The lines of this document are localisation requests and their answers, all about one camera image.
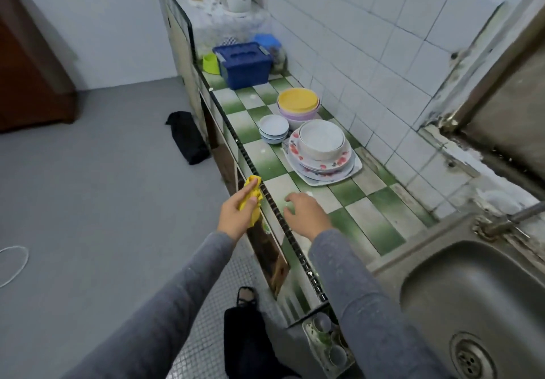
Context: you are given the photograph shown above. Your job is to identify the brown wooden cabinet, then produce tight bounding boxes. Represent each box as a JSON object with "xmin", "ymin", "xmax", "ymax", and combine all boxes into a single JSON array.
[{"xmin": 0, "ymin": 0, "xmax": 79, "ymax": 133}]

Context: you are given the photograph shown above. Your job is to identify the person's right hand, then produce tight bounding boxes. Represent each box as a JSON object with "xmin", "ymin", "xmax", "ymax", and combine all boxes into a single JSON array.
[{"xmin": 282, "ymin": 191, "xmax": 333, "ymax": 242}]

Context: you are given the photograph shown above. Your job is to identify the stainless steel sink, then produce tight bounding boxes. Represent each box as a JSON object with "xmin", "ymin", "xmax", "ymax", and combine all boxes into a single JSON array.
[{"xmin": 366, "ymin": 208, "xmax": 545, "ymax": 379}]

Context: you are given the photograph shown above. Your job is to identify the person's right forearm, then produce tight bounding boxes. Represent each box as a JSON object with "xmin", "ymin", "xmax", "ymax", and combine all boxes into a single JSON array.
[{"xmin": 308, "ymin": 228, "xmax": 451, "ymax": 379}]

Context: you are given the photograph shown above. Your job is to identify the tray of small cups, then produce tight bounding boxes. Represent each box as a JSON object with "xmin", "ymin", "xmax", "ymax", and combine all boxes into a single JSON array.
[{"xmin": 302, "ymin": 310, "xmax": 354, "ymax": 379}]

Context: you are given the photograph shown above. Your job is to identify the person's left hand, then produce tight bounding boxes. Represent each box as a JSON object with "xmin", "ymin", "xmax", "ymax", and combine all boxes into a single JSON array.
[{"xmin": 217, "ymin": 179, "xmax": 261, "ymax": 243}]

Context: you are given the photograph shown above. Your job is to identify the stack of small white bowls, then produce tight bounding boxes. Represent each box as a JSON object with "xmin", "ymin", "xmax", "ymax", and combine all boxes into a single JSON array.
[{"xmin": 258, "ymin": 114, "xmax": 291, "ymax": 146}]

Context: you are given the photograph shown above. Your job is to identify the person's black shoe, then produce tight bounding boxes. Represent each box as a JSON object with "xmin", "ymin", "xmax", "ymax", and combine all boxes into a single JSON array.
[{"xmin": 223, "ymin": 286, "xmax": 299, "ymax": 379}]

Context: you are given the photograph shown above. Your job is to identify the white cable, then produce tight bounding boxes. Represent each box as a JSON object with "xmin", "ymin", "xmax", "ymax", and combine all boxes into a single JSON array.
[{"xmin": 0, "ymin": 245, "xmax": 31, "ymax": 289}]

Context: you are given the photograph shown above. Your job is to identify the clear plastic bag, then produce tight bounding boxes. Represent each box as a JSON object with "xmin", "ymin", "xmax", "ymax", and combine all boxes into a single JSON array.
[{"xmin": 183, "ymin": 0, "xmax": 274, "ymax": 56}]

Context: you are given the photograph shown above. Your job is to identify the blue plastic bowl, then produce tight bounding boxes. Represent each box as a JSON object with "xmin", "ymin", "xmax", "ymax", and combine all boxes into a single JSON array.
[{"xmin": 254, "ymin": 34, "xmax": 284, "ymax": 52}]

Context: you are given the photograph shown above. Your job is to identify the lime green plastic bowl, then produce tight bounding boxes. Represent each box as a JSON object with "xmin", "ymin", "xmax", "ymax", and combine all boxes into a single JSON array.
[{"xmin": 201, "ymin": 53, "xmax": 223, "ymax": 76}]

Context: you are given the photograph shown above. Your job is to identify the metal faucet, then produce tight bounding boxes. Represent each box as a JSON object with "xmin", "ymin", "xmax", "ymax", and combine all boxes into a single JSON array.
[{"xmin": 475, "ymin": 201, "xmax": 545, "ymax": 241}]

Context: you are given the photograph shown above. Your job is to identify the blue plastic box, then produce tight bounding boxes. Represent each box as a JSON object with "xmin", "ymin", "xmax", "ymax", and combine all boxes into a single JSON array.
[{"xmin": 213, "ymin": 42, "xmax": 275, "ymax": 91}]

